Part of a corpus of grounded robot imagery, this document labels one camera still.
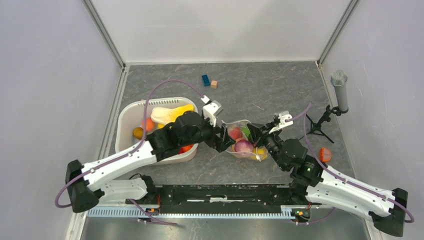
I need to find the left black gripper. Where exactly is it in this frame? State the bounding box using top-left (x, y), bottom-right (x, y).
top-left (180, 113), bottom-right (236, 153)

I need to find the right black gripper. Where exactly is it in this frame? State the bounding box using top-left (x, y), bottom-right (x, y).
top-left (246, 121), bottom-right (287, 171)

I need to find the green toy vegetable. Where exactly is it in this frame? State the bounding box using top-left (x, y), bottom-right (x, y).
top-left (240, 127), bottom-right (251, 138)

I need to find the yellow toy lemon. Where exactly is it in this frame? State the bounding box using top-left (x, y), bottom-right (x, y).
top-left (250, 147), bottom-right (268, 162)

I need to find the pink toy peach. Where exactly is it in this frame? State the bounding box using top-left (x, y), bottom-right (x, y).
top-left (229, 127), bottom-right (243, 140)

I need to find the clear polka dot zip bag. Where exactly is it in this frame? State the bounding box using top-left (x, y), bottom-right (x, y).
top-left (223, 119), bottom-right (265, 160)

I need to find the purple toy onion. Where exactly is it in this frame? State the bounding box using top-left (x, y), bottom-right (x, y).
top-left (234, 138), bottom-right (254, 158)

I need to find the yellow toy cabbage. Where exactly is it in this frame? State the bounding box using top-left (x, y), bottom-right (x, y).
top-left (150, 104), bottom-right (195, 125)

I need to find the white plastic basket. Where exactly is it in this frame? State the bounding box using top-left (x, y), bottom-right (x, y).
top-left (114, 96), bottom-right (198, 165)

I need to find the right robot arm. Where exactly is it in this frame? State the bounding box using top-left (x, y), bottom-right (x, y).
top-left (247, 123), bottom-right (408, 237)

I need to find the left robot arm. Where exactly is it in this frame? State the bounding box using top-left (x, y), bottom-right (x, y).
top-left (65, 111), bottom-right (235, 213)

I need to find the orange toy tomato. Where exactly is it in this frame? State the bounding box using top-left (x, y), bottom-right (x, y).
top-left (179, 144), bottom-right (194, 154)

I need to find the wooden cube centre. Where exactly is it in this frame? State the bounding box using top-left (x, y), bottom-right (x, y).
top-left (210, 80), bottom-right (218, 89)

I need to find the blue lego brick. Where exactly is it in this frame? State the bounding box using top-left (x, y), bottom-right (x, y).
top-left (201, 74), bottom-right (211, 87)

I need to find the orange round toy slice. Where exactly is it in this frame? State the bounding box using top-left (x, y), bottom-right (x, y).
top-left (319, 147), bottom-right (332, 163)

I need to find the small orange toy fruit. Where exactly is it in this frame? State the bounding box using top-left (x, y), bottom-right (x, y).
top-left (132, 127), bottom-right (144, 140)

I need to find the grey microphone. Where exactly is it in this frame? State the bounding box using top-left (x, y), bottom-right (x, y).
top-left (330, 70), bottom-right (349, 113)

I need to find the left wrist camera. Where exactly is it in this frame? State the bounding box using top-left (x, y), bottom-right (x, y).
top-left (202, 100), bottom-right (222, 127)

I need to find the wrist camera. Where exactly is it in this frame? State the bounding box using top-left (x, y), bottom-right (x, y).
top-left (269, 110), bottom-right (293, 134)
top-left (202, 100), bottom-right (222, 127)

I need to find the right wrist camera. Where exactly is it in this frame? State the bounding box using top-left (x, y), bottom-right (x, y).
top-left (269, 110), bottom-right (293, 134)

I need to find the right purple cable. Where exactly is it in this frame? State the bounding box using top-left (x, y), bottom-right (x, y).
top-left (286, 102), bottom-right (415, 224)

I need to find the purple cable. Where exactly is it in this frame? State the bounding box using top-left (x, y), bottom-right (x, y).
top-left (286, 102), bottom-right (415, 224)
top-left (54, 78), bottom-right (206, 209)

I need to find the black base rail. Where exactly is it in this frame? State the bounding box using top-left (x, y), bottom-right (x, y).
top-left (136, 184), bottom-right (310, 214)

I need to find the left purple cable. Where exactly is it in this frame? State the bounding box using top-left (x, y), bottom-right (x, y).
top-left (54, 78), bottom-right (206, 209)

